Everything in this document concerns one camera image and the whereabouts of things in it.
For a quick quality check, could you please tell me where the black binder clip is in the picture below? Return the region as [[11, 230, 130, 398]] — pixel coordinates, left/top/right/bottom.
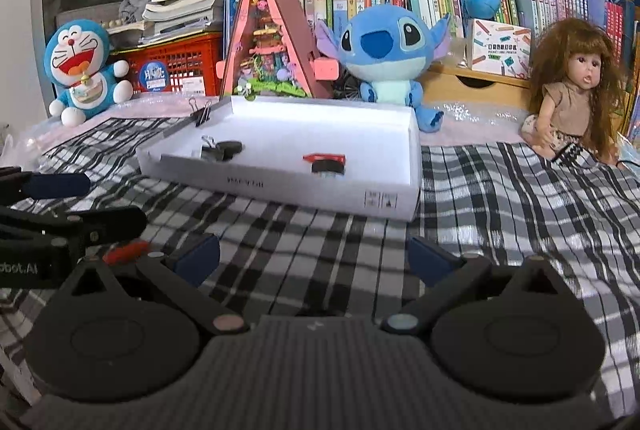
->
[[189, 97, 214, 127], [201, 135, 224, 161]]

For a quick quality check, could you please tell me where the black round lid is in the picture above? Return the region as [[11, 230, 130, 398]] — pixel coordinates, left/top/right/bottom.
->
[[215, 140, 243, 161], [311, 159, 345, 176]]

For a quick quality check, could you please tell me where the red orange small object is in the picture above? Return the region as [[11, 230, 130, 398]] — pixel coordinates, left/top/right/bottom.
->
[[102, 241, 150, 267]]

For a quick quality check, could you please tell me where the black white plaid cloth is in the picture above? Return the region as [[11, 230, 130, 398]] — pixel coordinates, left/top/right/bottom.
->
[[22, 118, 639, 417]]

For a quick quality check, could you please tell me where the Doraemon plush toy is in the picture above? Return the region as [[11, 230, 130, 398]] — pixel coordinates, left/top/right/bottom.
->
[[43, 19, 134, 127]]

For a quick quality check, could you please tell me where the white shallow cardboard box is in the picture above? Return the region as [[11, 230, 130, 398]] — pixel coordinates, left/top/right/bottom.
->
[[136, 97, 422, 221]]

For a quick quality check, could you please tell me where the black binder clip on box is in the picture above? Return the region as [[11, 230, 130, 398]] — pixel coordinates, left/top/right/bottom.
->
[[189, 97, 214, 127]]

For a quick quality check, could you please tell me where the red plastic crate left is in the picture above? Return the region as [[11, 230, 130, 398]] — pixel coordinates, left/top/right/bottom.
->
[[110, 32, 222, 97]]

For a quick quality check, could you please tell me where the wooden drawer box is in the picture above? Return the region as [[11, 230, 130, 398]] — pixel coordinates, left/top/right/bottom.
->
[[419, 63, 530, 111]]

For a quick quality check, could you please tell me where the brown haired baby doll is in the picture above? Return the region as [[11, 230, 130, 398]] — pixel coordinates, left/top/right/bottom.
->
[[521, 18, 623, 165]]

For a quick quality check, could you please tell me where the pink triangular diorama house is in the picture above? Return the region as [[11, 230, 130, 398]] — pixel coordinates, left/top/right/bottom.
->
[[216, 0, 340, 100]]

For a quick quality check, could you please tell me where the white patterned paper box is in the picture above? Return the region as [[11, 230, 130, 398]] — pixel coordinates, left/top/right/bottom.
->
[[466, 19, 532, 79]]

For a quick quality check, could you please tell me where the Stitch plush toy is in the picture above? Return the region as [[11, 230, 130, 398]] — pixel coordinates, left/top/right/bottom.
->
[[314, 5, 450, 133]]

